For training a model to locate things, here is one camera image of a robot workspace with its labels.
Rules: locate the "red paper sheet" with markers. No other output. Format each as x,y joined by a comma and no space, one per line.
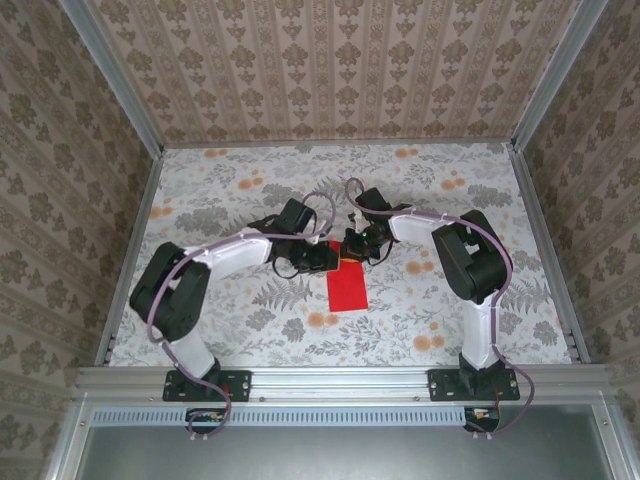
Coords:
347,290

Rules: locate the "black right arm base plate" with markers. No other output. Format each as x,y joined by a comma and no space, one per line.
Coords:
440,385

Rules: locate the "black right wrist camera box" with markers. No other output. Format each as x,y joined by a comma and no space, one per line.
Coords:
374,200

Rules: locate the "black electronics board with connector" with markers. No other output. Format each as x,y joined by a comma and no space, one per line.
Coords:
200,422
487,424

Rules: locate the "thin aluminium table rail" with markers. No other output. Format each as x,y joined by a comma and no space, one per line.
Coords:
350,144

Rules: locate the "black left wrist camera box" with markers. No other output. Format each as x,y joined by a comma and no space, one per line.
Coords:
295,215

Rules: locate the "aluminium frame rail with bases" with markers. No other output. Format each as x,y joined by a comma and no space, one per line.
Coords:
340,382

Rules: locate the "aluminium frame corner post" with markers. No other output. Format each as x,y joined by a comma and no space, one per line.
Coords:
556,75
120,75

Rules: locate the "floral printed tablecloth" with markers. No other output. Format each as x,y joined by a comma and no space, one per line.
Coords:
250,170

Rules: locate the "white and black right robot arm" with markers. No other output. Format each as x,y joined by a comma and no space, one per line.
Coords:
415,227

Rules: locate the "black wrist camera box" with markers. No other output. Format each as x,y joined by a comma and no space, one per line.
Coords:
295,215
374,200

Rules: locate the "grey metal panel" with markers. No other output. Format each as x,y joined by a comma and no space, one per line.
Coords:
350,455

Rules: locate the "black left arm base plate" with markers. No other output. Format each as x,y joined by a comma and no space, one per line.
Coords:
240,385

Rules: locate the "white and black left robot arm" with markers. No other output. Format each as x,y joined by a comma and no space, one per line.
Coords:
235,252

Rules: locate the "aluminium table side rail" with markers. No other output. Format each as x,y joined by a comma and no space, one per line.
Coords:
131,255
548,250

